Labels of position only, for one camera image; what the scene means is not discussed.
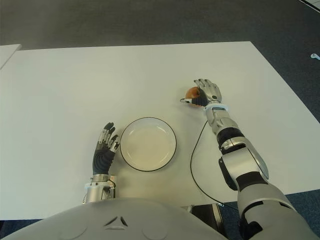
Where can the red yellow apple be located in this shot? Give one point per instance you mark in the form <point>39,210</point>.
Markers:
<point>192,93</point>

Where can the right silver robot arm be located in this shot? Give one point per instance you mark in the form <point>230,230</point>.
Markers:
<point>245,165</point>

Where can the white plate with black rim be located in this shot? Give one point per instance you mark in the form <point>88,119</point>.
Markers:
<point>148,145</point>

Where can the small white floor object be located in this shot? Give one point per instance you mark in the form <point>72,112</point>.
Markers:
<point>315,56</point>

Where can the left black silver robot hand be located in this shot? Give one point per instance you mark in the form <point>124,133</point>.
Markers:
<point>102,160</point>

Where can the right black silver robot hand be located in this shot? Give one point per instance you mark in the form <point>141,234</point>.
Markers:
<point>212,92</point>

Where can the white side table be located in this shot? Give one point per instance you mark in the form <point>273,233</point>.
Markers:
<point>7,55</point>

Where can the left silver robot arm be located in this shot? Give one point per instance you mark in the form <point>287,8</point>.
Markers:
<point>98,191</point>

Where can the grey robot torso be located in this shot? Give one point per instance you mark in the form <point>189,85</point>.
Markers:
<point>112,220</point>

